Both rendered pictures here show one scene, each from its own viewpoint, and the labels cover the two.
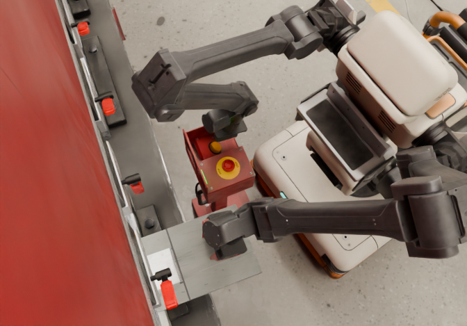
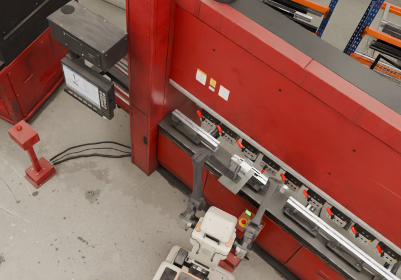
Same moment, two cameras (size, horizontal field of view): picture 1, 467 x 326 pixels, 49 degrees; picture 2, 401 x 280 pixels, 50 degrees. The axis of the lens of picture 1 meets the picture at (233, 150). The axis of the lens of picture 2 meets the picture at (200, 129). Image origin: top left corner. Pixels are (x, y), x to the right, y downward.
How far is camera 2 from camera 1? 2.52 m
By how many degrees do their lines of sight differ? 53
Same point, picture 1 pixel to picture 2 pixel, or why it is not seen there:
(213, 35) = not seen: outside the picture
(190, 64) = (270, 186)
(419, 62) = (216, 214)
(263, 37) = (259, 212)
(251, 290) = not seen: hidden behind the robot
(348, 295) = (163, 250)
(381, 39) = (228, 219)
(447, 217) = (204, 151)
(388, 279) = (148, 265)
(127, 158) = (274, 202)
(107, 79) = (299, 221)
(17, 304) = (256, 76)
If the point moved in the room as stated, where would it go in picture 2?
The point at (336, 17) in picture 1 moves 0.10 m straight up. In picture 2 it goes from (243, 242) to (246, 236)
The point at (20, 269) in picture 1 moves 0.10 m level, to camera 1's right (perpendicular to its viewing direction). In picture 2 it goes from (258, 80) to (244, 84)
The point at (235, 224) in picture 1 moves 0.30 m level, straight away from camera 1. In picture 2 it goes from (235, 167) to (252, 203)
